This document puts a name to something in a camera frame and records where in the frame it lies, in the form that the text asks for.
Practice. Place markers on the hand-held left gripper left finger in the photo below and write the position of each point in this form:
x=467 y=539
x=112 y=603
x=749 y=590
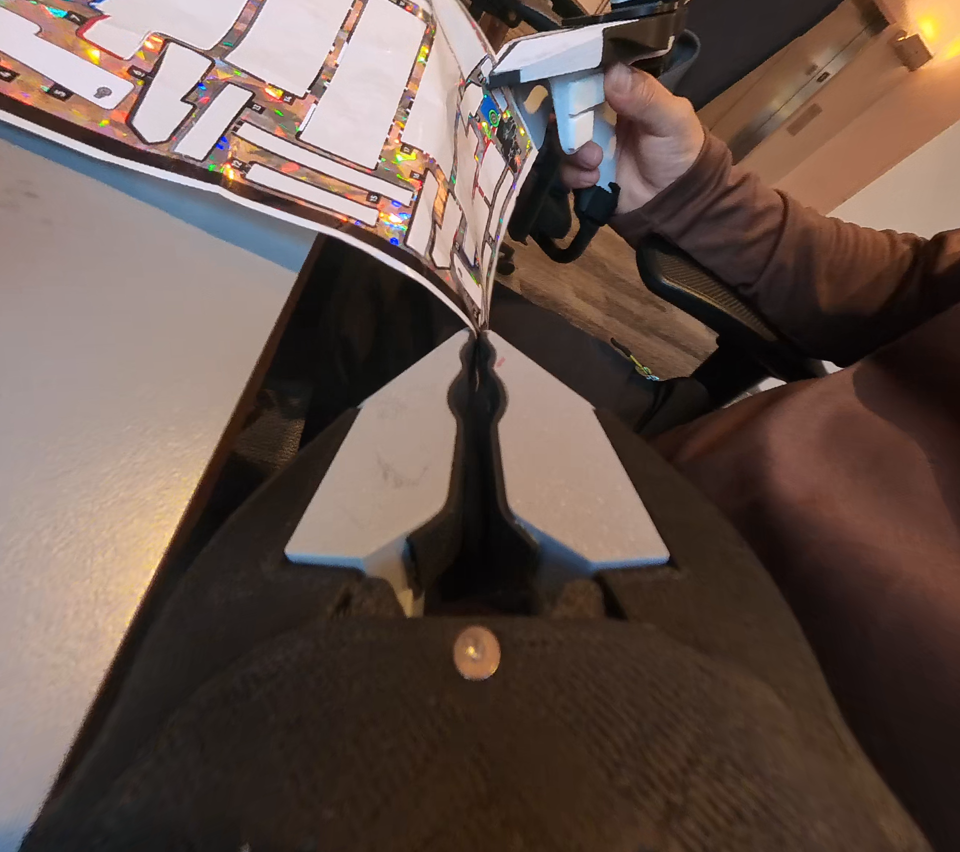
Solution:
x=375 y=492

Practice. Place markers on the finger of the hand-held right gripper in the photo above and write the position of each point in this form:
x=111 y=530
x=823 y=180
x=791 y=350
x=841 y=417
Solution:
x=555 y=53

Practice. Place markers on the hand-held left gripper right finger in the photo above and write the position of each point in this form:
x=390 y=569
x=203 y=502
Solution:
x=577 y=492

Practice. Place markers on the holographic sticker sheet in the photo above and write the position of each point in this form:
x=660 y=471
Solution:
x=300 y=41

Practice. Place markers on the person's right hand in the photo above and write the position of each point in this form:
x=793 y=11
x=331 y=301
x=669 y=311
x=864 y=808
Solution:
x=660 y=139

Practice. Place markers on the black panel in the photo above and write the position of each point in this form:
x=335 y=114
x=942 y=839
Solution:
x=787 y=4

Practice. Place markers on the wall lamp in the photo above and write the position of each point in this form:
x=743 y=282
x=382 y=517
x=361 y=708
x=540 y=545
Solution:
x=911 y=45

